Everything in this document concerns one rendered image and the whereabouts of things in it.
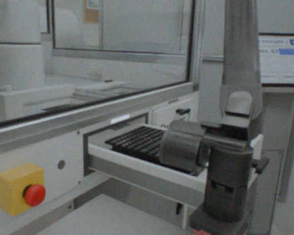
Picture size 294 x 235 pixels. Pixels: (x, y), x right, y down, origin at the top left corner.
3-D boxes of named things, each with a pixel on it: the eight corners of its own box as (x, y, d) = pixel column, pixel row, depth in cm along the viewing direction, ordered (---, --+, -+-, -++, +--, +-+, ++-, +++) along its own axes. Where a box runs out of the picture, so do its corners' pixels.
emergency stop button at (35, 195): (48, 202, 52) (47, 182, 51) (29, 212, 49) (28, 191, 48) (38, 196, 54) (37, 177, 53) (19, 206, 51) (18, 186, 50)
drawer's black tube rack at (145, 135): (213, 165, 74) (215, 141, 72) (183, 192, 60) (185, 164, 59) (141, 145, 87) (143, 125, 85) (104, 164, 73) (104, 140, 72)
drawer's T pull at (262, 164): (269, 163, 61) (269, 157, 60) (261, 175, 55) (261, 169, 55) (251, 159, 63) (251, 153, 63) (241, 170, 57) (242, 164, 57)
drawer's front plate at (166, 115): (191, 124, 116) (194, 98, 114) (155, 144, 94) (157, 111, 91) (187, 123, 117) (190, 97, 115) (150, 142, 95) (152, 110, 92)
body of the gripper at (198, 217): (186, 229, 41) (191, 182, 39) (211, 200, 49) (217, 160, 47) (232, 250, 37) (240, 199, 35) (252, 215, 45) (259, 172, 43)
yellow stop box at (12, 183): (48, 202, 55) (46, 168, 54) (14, 219, 50) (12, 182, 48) (32, 193, 58) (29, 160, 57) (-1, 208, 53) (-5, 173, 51)
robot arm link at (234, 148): (251, 149, 36) (257, 137, 40) (197, 137, 39) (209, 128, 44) (243, 198, 37) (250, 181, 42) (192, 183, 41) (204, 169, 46)
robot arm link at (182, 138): (256, 90, 39) (256, 120, 46) (177, 81, 45) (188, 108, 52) (236, 172, 35) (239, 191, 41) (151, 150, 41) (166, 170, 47)
